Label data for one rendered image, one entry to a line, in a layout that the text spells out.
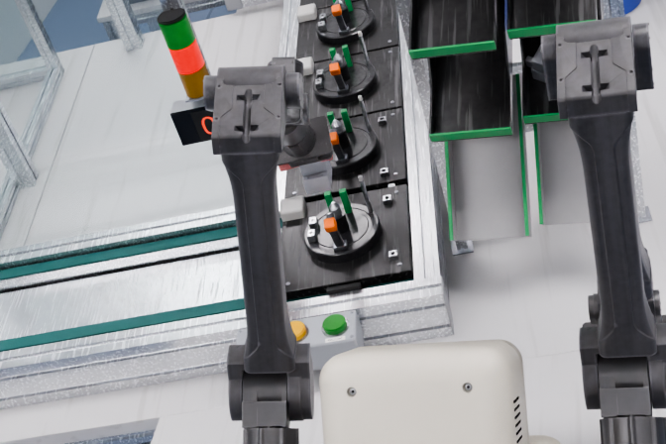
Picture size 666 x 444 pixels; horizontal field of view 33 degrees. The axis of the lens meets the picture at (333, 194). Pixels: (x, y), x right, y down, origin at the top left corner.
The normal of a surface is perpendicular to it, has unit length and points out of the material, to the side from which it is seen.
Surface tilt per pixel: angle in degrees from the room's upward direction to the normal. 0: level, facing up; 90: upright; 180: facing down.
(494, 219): 45
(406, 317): 90
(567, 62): 13
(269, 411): 39
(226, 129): 18
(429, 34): 25
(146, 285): 0
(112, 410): 0
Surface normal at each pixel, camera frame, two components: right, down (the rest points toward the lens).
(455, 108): -0.30, -0.42
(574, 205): -0.30, -0.08
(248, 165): -0.02, 0.50
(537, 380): -0.25, -0.76
